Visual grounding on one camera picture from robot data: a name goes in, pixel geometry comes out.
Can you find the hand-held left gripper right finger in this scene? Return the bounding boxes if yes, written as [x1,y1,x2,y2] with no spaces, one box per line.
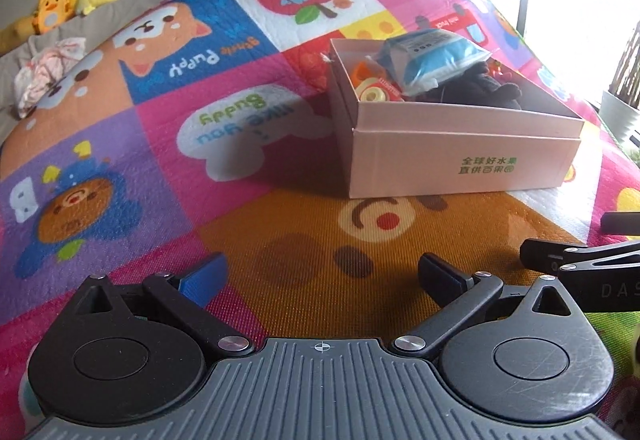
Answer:
[392,253,576,356]

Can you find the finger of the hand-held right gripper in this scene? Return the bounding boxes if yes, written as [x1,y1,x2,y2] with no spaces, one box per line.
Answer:
[520,240,640,313]
[600,211,640,237]

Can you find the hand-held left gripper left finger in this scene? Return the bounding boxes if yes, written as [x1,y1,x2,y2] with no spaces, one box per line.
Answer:
[75,253,256,356]

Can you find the pink cardboard box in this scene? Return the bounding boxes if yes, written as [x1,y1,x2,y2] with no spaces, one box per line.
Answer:
[327,38,586,199]

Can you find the black plush toy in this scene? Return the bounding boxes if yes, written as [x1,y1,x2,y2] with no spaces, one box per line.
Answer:
[440,63,524,111]

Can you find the orange toy piece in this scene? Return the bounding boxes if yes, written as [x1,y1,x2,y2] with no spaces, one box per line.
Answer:
[350,60,387,86]

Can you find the blue wet wipes packet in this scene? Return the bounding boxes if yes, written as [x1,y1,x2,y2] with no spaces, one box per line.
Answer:
[375,30,489,97]

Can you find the pale green plant pot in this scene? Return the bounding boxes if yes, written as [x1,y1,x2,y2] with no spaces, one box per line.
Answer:
[597,88,640,147]

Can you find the colourful cartoon play mat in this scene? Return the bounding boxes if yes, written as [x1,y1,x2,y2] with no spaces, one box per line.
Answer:
[0,0,640,440]

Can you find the pink and white crumpled clothes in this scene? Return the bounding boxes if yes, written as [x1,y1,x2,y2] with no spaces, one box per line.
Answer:
[14,38,89,119]

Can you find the long yellow plush pillow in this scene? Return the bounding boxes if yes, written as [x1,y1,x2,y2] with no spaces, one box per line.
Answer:
[0,13,41,54]

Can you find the yellow duck plush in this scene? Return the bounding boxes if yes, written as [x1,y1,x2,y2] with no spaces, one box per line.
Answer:
[30,0,81,34]

